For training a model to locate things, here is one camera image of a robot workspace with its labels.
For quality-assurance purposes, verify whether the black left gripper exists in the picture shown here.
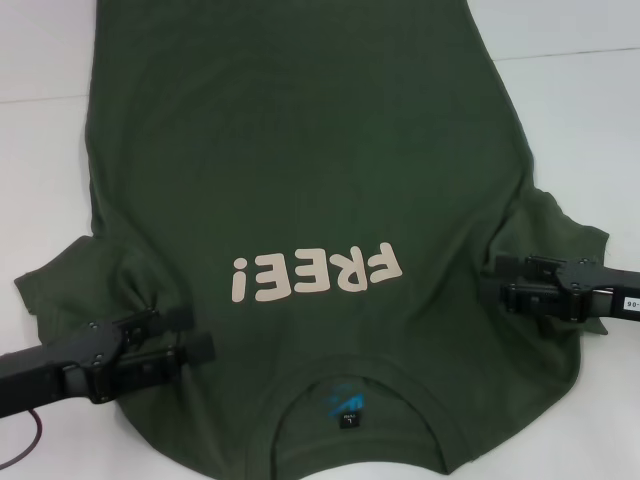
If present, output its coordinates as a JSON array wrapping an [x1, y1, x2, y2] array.
[[0, 308, 217, 422]]

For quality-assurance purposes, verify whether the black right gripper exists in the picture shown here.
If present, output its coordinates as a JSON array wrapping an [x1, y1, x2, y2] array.
[[492, 253, 640, 324]]

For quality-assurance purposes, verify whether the dark green FREE! t-shirt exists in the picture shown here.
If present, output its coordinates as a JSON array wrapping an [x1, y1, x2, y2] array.
[[13, 0, 612, 480]]

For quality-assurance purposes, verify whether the dark reddish cable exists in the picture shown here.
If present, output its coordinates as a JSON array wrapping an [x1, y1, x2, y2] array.
[[0, 407, 44, 457]]

